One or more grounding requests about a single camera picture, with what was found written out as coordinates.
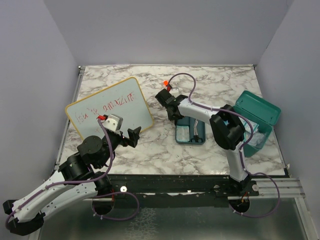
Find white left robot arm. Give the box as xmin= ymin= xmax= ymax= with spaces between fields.
xmin=3 ymin=127 xmax=141 ymax=236

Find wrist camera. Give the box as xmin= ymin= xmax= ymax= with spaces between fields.
xmin=97 ymin=114 xmax=123 ymax=132
xmin=166 ymin=83 xmax=180 ymax=95

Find yellow framed whiteboard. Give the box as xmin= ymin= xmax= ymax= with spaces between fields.
xmin=65 ymin=77 xmax=154 ymax=139

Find white dressing packet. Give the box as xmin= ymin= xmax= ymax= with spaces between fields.
xmin=175 ymin=125 xmax=190 ymax=143

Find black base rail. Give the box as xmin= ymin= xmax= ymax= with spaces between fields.
xmin=108 ymin=174 xmax=259 ymax=209

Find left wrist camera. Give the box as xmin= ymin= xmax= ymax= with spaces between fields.
xmin=97 ymin=114 xmax=123 ymax=132

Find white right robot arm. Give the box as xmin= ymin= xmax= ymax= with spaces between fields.
xmin=155 ymin=88 xmax=249 ymax=196

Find black handled scissors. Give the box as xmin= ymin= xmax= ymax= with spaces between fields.
xmin=190 ymin=119 xmax=204 ymax=143

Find blue divided tray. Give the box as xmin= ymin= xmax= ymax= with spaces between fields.
xmin=174 ymin=116 xmax=206 ymax=145

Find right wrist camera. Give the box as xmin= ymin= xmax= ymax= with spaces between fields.
xmin=166 ymin=83 xmax=180 ymax=95

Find teal medicine box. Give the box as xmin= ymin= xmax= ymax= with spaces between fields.
xmin=233 ymin=90 xmax=281 ymax=158

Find clear bag of plasters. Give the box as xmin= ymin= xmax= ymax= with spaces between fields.
xmin=244 ymin=121 xmax=265 ymax=147

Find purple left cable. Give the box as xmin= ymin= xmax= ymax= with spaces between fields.
xmin=4 ymin=118 xmax=116 ymax=231

